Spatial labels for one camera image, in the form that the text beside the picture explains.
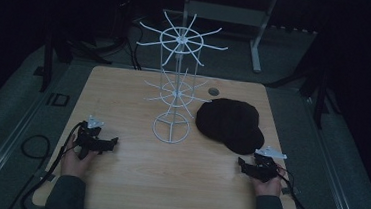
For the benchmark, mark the black floor socket plate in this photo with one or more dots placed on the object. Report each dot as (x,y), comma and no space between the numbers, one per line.
(58,99)

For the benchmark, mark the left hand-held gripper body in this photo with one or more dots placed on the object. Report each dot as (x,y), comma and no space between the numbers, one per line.
(88,137)

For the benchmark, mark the black cap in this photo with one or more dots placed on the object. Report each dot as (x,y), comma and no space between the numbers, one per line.
(229,125)

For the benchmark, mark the black stand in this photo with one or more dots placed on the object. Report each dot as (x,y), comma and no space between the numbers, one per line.
(318,88)
(61,48)

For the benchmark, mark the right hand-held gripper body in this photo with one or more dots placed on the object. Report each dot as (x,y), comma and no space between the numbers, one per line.
(266,166)

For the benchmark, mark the person's right hand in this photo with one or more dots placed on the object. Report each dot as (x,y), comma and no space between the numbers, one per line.
(269,185)

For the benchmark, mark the person's left hand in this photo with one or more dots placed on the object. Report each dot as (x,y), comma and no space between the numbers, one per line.
(74,161)

